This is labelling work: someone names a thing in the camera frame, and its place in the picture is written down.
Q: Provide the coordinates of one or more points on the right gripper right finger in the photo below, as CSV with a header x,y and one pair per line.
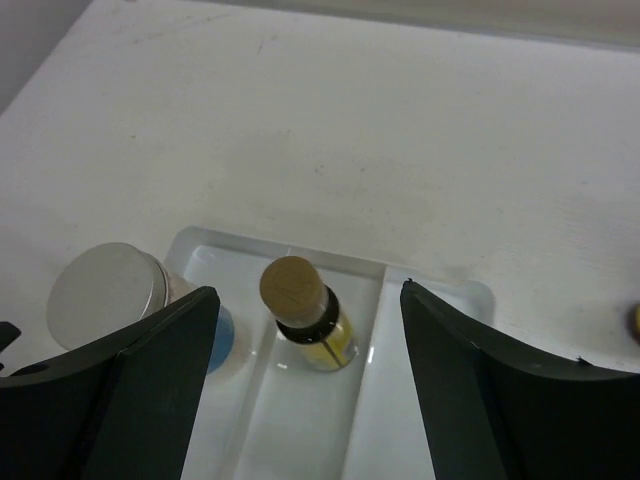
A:
x,y
494,407

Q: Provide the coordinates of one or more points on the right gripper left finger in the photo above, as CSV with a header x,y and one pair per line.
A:
x,y
121,407

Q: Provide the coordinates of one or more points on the silver-lid jar blue label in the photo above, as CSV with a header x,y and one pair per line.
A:
x,y
108,288

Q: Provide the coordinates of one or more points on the amber bottle gold cap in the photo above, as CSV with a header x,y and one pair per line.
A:
x,y
308,313
633,322

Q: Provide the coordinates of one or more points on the white three-compartment tray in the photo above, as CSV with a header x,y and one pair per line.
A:
x,y
267,414

